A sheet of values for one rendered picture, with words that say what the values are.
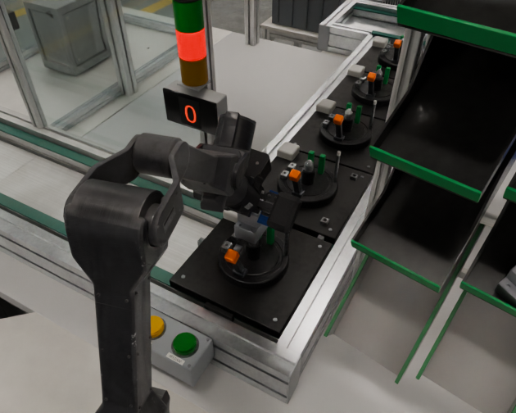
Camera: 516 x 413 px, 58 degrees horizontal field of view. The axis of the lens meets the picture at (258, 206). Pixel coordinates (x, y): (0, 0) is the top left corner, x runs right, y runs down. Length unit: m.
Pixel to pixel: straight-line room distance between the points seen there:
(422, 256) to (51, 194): 0.91
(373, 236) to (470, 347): 0.24
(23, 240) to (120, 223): 0.74
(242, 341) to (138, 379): 0.39
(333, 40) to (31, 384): 1.55
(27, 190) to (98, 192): 0.92
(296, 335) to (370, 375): 0.17
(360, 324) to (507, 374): 0.22
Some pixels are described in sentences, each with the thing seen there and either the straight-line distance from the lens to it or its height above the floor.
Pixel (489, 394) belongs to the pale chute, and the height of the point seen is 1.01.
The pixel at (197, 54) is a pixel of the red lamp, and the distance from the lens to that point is 0.87.
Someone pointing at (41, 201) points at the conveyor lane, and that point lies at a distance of 1.26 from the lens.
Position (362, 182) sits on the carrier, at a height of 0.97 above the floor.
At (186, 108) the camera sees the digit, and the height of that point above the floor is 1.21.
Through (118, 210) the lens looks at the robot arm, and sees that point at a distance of 0.38.
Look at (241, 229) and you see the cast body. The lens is 0.84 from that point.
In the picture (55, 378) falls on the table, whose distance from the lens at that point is 1.00.
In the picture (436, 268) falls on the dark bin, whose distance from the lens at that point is 0.68.
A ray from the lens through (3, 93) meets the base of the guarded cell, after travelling 1.90.
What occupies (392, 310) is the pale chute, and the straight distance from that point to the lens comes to 0.80.
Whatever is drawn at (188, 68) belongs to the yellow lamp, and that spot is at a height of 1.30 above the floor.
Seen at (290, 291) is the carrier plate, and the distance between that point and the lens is 0.90.
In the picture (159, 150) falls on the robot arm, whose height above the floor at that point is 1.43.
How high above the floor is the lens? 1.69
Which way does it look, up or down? 43 degrees down
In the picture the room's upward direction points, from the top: straight up
